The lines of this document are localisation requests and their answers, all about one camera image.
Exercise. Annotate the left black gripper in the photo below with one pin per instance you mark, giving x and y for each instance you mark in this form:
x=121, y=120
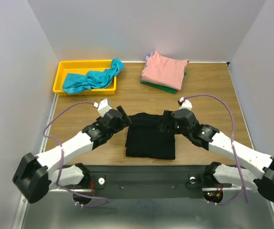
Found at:
x=122, y=124

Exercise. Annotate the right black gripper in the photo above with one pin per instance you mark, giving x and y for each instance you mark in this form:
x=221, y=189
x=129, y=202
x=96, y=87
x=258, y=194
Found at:
x=166, y=119

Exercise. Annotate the black t-shirt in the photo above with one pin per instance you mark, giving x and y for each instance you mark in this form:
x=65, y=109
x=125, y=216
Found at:
x=144, y=138

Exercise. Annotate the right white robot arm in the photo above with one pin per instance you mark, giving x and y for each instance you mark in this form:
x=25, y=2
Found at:
x=255, y=170

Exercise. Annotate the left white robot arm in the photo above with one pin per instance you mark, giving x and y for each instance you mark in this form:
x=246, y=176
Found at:
x=37, y=174

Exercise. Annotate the green folded t-shirt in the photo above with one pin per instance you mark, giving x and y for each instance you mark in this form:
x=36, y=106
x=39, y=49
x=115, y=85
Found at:
x=160, y=87

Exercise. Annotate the teal t-shirt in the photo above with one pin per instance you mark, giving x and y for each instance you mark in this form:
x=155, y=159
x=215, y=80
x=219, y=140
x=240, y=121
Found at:
x=77, y=83

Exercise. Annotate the pink folded t-shirt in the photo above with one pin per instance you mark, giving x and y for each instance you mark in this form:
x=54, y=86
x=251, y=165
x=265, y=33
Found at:
x=161, y=63

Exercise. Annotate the yellow plastic bin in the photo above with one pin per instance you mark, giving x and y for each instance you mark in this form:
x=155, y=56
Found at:
x=82, y=67

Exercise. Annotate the lavender folded t-shirt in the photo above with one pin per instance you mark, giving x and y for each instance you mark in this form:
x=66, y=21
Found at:
x=147, y=57

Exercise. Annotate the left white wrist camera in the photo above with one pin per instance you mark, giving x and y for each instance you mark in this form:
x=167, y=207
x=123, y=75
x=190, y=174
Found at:
x=103, y=106

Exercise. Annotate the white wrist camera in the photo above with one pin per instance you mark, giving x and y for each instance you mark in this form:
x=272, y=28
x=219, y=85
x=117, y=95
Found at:
x=185, y=104
x=103, y=106

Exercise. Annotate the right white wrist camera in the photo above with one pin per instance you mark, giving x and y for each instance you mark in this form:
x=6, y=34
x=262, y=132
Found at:
x=185, y=104

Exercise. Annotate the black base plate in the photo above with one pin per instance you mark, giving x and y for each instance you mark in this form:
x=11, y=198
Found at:
x=134, y=182

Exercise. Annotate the aluminium frame rail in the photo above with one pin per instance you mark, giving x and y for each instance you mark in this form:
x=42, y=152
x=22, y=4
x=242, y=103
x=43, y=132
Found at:
x=229, y=207

